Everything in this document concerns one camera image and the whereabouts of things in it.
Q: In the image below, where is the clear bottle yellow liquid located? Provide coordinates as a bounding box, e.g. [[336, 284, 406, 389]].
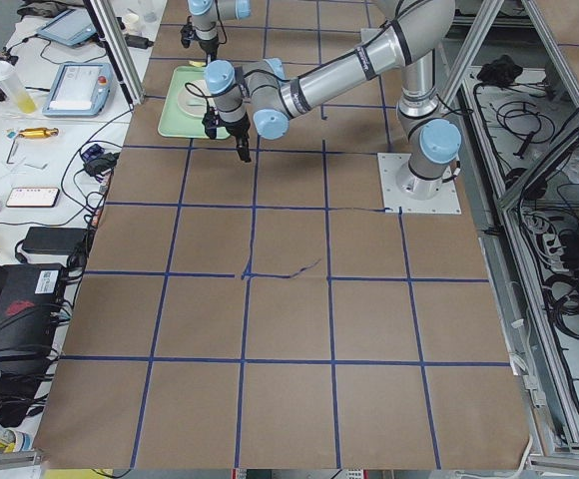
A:
[[0, 60, 37, 114]]

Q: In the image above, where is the blue teach pendant front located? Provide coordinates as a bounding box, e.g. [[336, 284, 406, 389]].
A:
[[42, 63, 113, 117]]

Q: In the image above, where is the blue teach pendant rear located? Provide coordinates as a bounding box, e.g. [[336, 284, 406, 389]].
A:
[[37, 9, 96, 47]]

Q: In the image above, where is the white paper cup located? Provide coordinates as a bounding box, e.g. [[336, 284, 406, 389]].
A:
[[122, 12, 142, 35]]

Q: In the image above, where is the light green tray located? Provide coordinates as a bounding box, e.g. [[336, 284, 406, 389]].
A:
[[158, 66, 208, 139]]

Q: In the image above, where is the black power adapter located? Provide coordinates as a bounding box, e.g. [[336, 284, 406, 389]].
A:
[[21, 227, 86, 255]]

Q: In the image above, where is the blue teach pendant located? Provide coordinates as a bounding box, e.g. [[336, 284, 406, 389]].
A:
[[42, 63, 113, 117], [37, 9, 96, 47]]

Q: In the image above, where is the gold metal cylinder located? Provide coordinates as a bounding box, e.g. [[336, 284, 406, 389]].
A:
[[17, 127, 59, 140]]

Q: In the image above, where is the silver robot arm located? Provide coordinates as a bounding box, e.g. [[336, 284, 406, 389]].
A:
[[202, 1, 455, 162], [181, 0, 251, 148]]

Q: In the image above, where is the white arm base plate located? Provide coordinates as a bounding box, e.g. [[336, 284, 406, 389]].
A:
[[377, 153, 461, 215]]

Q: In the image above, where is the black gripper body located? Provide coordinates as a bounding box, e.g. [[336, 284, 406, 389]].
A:
[[180, 22, 220, 53], [202, 110, 250, 138]]

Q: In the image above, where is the aluminium frame post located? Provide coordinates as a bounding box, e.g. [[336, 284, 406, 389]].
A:
[[84, 0, 145, 107]]

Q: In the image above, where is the black smartphone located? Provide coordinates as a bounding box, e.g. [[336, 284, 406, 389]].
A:
[[6, 188, 60, 208]]

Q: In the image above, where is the white round plate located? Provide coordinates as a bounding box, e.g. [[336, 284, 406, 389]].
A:
[[177, 79, 215, 119]]

